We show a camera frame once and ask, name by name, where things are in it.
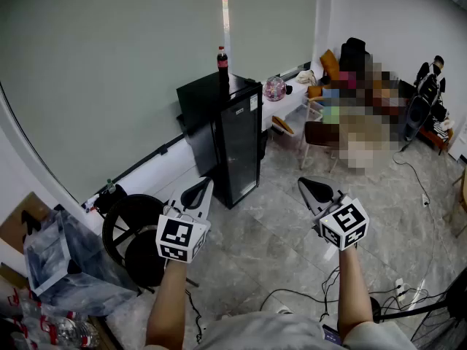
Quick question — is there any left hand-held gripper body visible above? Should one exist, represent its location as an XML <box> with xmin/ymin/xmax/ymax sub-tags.
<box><xmin>155</xmin><ymin>205</ymin><xmax>212</xmax><ymax>264</ymax></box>

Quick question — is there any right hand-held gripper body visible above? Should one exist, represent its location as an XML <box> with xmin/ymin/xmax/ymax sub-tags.
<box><xmin>312</xmin><ymin>194</ymin><xmax>370</xmax><ymax>251</ymax></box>

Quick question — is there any large black panel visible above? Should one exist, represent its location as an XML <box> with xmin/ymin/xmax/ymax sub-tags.
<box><xmin>212</xmin><ymin>82</ymin><xmax>263</xmax><ymax>210</ymax></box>

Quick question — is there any person's right forearm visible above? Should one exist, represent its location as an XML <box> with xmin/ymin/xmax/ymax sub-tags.
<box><xmin>337</xmin><ymin>246</ymin><xmax>374</xmax><ymax>342</ymax></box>

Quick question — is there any person's left forearm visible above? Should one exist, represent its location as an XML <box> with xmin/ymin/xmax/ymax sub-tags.
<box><xmin>145</xmin><ymin>259</ymin><xmax>189</xmax><ymax>350</ymax></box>

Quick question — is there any black mini fridge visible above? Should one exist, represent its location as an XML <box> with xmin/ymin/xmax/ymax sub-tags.
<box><xmin>176</xmin><ymin>73</ymin><xmax>258</xmax><ymax>196</ymax></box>

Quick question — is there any dark wicker chair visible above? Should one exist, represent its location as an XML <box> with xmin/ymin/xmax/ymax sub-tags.
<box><xmin>101</xmin><ymin>194</ymin><xmax>200</xmax><ymax>295</ymax></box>

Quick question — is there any brown seat chair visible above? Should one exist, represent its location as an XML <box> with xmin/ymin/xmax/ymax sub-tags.
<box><xmin>299</xmin><ymin>120</ymin><xmax>342</xmax><ymax>171</ymax></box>

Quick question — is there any black backpack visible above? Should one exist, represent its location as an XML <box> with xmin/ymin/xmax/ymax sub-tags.
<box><xmin>93</xmin><ymin>184</ymin><xmax>128</xmax><ymax>214</ymax></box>

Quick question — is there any clear plastic storage box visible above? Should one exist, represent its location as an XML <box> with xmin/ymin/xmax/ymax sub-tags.
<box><xmin>271</xmin><ymin>96</ymin><xmax>324</xmax><ymax>139</ymax></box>

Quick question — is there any orange brown pouch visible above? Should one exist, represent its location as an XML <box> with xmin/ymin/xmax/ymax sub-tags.
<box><xmin>271</xmin><ymin>116</ymin><xmax>295</xmax><ymax>136</ymax></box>

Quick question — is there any blue grey glass tank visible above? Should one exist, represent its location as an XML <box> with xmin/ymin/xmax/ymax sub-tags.
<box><xmin>23</xmin><ymin>209</ymin><xmax>139</xmax><ymax>317</ymax></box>

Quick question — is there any small waist screen device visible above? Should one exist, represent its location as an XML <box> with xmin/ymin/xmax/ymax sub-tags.
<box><xmin>321</xmin><ymin>324</ymin><xmax>342</xmax><ymax>346</ymax></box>

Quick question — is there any cream cloth bag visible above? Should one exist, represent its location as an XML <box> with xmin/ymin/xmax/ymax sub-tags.
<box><xmin>295</xmin><ymin>69</ymin><xmax>317</xmax><ymax>85</ymax></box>

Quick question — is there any orange wooden stool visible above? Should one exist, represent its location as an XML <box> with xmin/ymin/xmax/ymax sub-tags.
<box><xmin>418</xmin><ymin>117</ymin><xmax>455</xmax><ymax>156</ymax></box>

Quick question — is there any person's grey shirt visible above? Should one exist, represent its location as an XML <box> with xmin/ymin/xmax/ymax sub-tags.
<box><xmin>144</xmin><ymin>311</ymin><xmax>417</xmax><ymax>350</ymax></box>

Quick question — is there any black padded chair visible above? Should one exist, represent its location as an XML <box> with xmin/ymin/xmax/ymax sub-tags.
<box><xmin>339</xmin><ymin>37</ymin><xmax>371</xmax><ymax>74</ymax></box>

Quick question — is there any cola bottle red cap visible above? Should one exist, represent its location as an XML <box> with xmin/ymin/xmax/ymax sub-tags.
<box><xmin>217</xmin><ymin>45</ymin><xmax>231</xmax><ymax>84</ymax></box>

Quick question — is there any grey roller blind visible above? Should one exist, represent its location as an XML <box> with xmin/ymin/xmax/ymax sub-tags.
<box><xmin>0</xmin><ymin>0</ymin><xmax>225</xmax><ymax>204</ymax></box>
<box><xmin>225</xmin><ymin>0</ymin><xmax>318</xmax><ymax>79</ymax></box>

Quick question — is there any cluster of large water bottles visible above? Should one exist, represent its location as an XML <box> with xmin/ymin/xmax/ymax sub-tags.
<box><xmin>7</xmin><ymin>289</ymin><xmax>100</xmax><ymax>350</ymax></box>

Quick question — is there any cardboard box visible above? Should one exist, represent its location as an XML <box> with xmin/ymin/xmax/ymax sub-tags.
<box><xmin>0</xmin><ymin>191</ymin><xmax>55</xmax><ymax>254</ymax></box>

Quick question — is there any thin gripper cable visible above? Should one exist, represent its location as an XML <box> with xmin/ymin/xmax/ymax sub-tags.
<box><xmin>184</xmin><ymin>288</ymin><xmax>204</xmax><ymax>344</ymax></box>
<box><xmin>320</xmin><ymin>266</ymin><xmax>341</xmax><ymax>322</ymax></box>

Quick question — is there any black floor cable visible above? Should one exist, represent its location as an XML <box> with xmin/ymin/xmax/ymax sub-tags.
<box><xmin>259</xmin><ymin>268</ymin><xmax>447</xmax><ymax>324</ymax></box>

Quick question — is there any black camera equipment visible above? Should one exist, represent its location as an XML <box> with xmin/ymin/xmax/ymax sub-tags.
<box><xmin>403</xmin><ymin>55</ymin><xmax>448</xmax><ymax>144</ymax></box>

